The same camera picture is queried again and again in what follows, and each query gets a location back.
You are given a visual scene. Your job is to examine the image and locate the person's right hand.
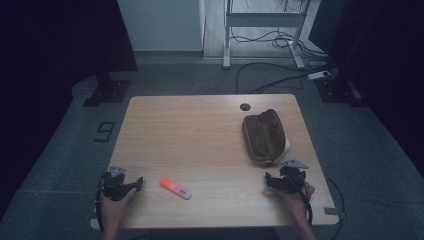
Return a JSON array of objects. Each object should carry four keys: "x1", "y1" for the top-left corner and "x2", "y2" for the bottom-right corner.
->
[{"x1": 275, "y1": 181, "x2": 316, "y2": 222}]

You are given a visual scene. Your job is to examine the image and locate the black cable beside table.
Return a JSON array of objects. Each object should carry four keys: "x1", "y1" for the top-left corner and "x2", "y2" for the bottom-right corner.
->
[{"x1": 327, "y1": 176, "x2": 348, "y2": 240}]

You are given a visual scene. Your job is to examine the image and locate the black floor cables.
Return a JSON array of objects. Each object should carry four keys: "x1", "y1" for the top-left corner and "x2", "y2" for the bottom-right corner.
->
[{"x1": 229, "y1": 0, "x2": 338, "y2": 95}]

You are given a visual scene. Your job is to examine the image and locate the brown pencil case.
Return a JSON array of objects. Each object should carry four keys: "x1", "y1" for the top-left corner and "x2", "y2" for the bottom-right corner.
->
[{"x1": 241, "y1": 108, "x2": 291, "y2": 167}]

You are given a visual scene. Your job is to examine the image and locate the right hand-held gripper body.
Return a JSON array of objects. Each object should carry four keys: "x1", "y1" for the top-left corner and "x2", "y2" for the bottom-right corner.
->
[{"x1": 278, "y1": 158, "x2": 310, "y2": 195}]

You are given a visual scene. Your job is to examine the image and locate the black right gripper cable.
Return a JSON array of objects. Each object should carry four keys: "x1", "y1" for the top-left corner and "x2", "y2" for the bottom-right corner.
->
[{"x1": 289, "y1": 173, "x2": 314, "y2": 227}]

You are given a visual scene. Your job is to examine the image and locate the white power strip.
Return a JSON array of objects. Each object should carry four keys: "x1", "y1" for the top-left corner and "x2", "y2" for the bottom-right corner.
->
[{"x1": 306, "y1": 70, "x2": 332, "y2": 81}]

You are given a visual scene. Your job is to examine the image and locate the white cabinet panel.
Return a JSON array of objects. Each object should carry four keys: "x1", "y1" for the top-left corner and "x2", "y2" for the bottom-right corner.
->
[{"x1": 116, "y1": 0, "x2": 207, "y2": 53}]

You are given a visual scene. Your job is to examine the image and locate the black stand base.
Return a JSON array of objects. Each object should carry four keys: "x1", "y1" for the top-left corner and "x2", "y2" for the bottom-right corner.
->
[
  {"x1": 314, "y1": 74, "x2": 357, "y2": 104},
  {"x1": 82, "y1": 70, "x2": 131, "y2": 108}
]

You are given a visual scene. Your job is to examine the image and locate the orange highlighter pen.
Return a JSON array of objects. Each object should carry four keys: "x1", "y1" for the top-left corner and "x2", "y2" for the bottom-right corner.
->
[{"x1": 158, "y1": 177, "x2": 193, "y2": 201}]

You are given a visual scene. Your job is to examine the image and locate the white desk frame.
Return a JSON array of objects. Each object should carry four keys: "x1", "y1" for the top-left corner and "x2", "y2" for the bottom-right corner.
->
[{"x1": 222, "y1": 0, "x2": 313, "y2": 70}]

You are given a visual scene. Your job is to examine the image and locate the person's left hand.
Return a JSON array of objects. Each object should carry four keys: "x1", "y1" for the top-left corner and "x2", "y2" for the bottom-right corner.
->
[{"x1": 99, "y1": 187, "x2": 137, "y2": 232}]

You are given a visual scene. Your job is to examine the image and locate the dark curtain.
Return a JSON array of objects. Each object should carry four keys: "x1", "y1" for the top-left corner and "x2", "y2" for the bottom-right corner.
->
[
  {"x1": 308, "y1": 0, "x2": 424, "y2": 178},
  {"x1": 0, "y1": 0, "x2": 139, "y2": 214}
]

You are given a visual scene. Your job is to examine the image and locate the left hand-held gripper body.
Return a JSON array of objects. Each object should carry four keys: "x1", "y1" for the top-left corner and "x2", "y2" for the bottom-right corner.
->
[{"x1": 101, "y1": 165, "x2": 135, "y2": 202}]

